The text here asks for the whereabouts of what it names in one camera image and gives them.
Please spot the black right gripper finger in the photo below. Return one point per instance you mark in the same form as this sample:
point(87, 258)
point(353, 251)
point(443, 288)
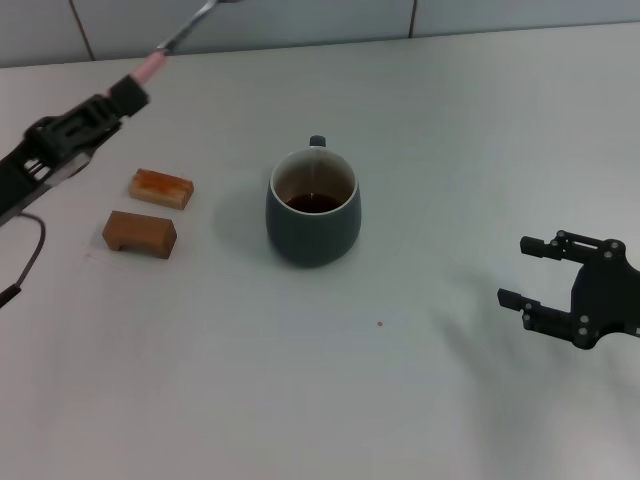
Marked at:
point(575, 247)
point(550, 315)

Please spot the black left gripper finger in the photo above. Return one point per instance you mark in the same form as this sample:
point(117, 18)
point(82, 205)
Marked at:
point(100, 132)
point(127, 95)

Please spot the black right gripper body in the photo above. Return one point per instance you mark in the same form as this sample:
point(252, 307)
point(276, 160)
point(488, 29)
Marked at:
point(607, 295)

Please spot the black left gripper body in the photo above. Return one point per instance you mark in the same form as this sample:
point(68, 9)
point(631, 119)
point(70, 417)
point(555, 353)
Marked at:
point(20, 180)

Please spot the dark grey ceramic mug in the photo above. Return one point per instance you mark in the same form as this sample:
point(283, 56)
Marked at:
point(312, 232)

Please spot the light stained wooden block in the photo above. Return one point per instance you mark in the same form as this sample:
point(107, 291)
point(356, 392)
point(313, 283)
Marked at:
point(160, 189)

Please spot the dark brown wooden block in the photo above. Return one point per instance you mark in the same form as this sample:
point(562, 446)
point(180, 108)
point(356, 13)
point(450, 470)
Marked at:
point(140, 232)

